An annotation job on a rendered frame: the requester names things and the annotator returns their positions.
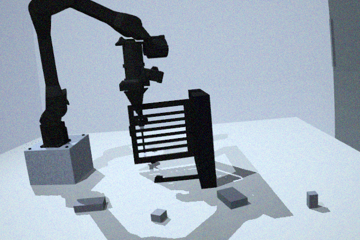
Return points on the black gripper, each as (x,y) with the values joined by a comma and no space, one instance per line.
(132,85)

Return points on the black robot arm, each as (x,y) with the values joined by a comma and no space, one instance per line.
(53,130)

